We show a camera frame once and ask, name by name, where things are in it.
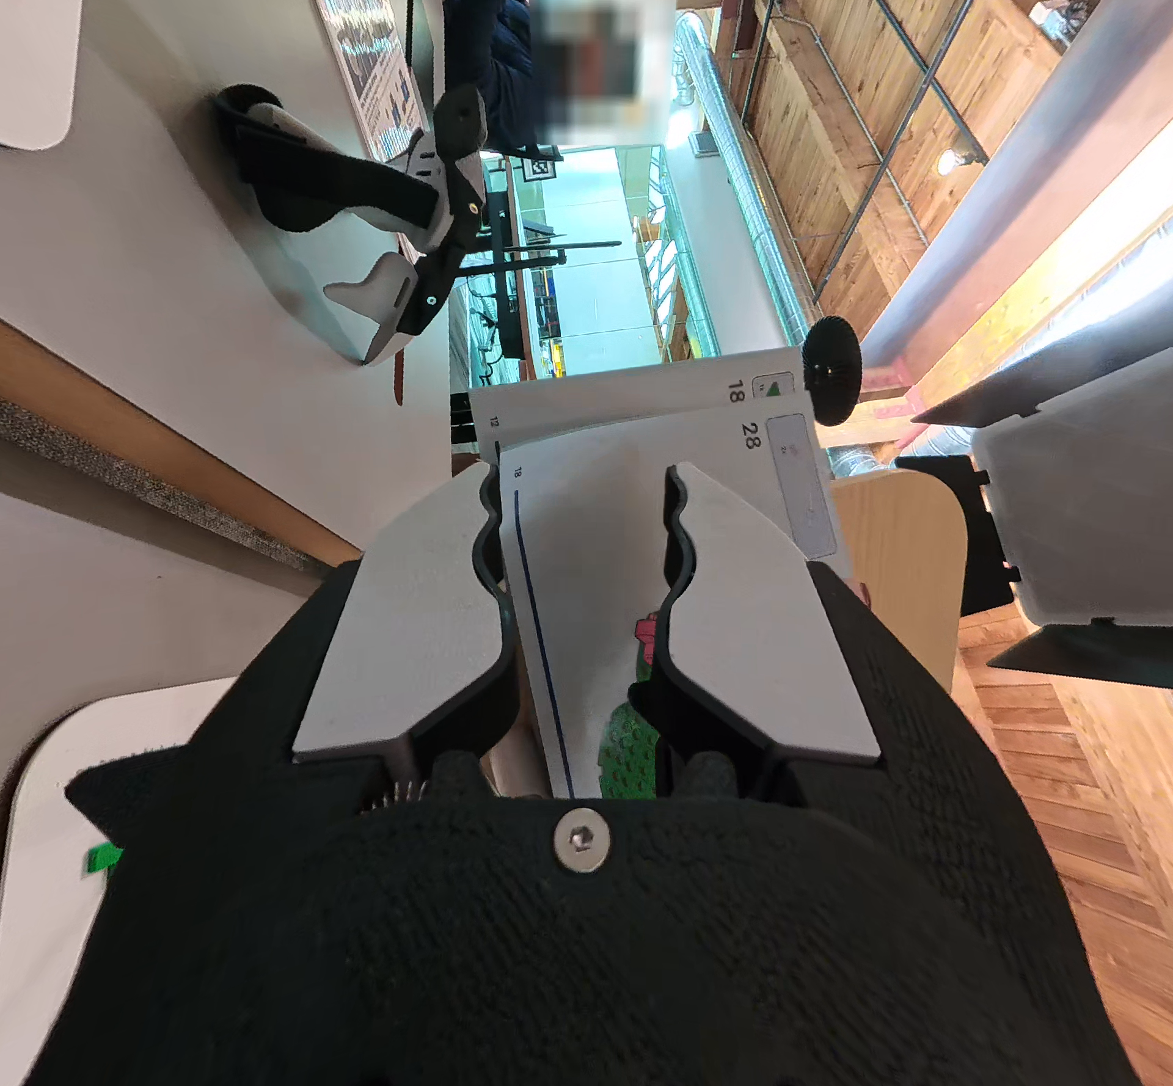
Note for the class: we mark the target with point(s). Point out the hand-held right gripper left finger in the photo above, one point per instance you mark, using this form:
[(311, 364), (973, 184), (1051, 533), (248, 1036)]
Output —
[(412, 628)]

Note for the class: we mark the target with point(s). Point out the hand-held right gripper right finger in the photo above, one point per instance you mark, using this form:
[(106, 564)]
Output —
[(760, 637)]

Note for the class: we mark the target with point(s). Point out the instruction booklet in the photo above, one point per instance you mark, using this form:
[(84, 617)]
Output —
[(586, 554)]

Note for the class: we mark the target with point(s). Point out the studio light on stand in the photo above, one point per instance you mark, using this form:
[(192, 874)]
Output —
[(1055, 499)]

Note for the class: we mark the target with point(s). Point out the tiny green brick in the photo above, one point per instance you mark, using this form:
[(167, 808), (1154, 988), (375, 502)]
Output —
[(103, 857)]

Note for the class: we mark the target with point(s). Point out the spare hand-held gripper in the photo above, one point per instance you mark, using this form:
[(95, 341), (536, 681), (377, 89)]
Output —
[(302, 179)]

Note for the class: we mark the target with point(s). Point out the printed booklet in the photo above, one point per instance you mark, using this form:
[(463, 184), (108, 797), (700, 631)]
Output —
[(367, 32)]

